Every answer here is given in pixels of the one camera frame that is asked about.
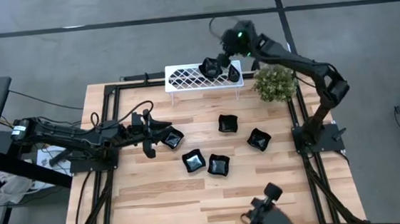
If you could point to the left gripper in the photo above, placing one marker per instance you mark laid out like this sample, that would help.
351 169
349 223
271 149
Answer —
148 141

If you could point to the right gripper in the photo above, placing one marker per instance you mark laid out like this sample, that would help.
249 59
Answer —
239 39

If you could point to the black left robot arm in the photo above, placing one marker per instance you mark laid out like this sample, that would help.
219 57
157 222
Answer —
62 137

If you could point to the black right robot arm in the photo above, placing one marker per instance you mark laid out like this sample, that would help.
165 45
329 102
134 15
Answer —
288 58

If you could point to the green potted plant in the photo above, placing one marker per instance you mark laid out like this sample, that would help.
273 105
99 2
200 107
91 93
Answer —
274 84

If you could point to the black rear crossbar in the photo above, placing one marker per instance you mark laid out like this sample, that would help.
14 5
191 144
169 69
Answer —
136 77

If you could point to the white paper sheet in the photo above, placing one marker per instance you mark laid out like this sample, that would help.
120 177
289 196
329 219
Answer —
44 160

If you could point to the black desk leg beam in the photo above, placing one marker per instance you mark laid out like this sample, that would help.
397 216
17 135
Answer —
29 170

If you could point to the white plastic bag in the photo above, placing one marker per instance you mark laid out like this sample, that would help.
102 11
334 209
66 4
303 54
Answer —
13 189

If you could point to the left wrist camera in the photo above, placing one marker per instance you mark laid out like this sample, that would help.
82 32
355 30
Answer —
136 120

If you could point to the black pointed mount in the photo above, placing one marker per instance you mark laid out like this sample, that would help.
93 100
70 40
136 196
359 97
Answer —
254 66

